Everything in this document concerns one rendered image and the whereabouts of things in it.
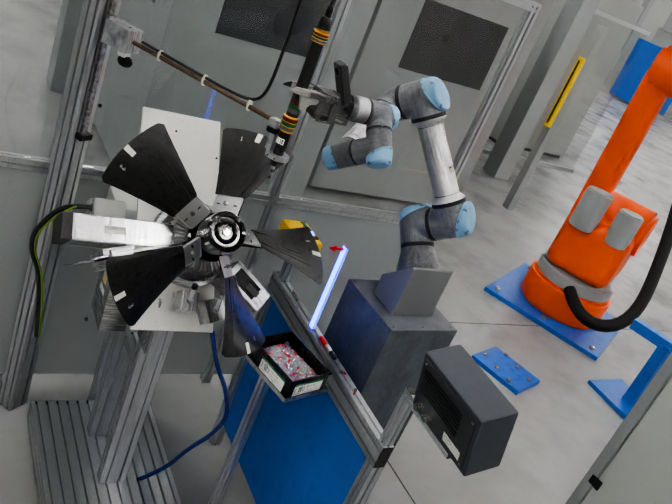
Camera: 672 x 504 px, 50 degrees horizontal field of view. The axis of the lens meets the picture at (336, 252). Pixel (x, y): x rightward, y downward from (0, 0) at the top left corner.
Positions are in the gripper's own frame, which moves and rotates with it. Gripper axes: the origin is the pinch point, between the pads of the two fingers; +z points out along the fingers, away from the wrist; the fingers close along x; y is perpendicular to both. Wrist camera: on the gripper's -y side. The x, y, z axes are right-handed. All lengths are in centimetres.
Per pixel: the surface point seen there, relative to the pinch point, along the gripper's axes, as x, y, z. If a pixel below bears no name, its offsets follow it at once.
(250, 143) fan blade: 19.4, 25.8, -3.6
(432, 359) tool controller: -60, 43, -32
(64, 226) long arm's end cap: 7, 55, 47
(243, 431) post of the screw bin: -12, 114, -20
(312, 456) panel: -28, 112, -39
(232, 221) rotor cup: -2.6, 41.5, 4.5
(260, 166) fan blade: 11.3, 29.2, -5.2
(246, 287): -2, 64, -7
